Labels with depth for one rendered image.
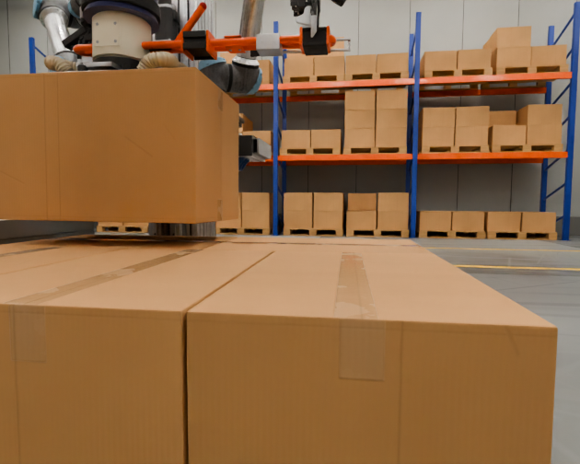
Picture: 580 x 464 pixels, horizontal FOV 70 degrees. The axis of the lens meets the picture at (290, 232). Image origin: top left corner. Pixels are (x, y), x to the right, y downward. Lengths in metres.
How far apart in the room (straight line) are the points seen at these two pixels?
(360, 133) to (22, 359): 8.05
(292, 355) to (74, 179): 0.93
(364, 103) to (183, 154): 7.54
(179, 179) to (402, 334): 0.79
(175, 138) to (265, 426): 0.80
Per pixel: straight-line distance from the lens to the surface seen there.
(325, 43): 1.28
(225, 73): 1.86
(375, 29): 10.35
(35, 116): 1.36
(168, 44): 1.40
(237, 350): 0.49
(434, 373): 0.49
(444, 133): 8.58
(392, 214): 8.35
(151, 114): 1.18
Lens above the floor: 0.67
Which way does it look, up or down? 4 degrees down
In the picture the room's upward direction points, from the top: straight up
